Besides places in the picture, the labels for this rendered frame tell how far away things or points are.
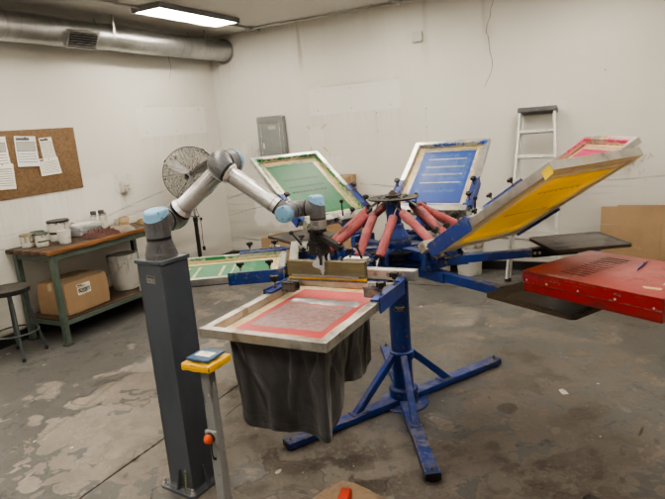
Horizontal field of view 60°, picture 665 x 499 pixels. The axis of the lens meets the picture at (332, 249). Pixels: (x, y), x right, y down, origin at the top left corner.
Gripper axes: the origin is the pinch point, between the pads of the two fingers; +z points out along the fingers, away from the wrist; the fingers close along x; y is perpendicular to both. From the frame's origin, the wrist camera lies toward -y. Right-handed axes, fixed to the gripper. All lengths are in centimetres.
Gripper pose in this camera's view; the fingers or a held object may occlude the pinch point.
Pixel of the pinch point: (326, 270)
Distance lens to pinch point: 265.7
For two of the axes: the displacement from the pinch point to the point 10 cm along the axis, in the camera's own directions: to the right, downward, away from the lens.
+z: 0.7, 9.7, 2.1
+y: -8.9, -0.3, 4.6
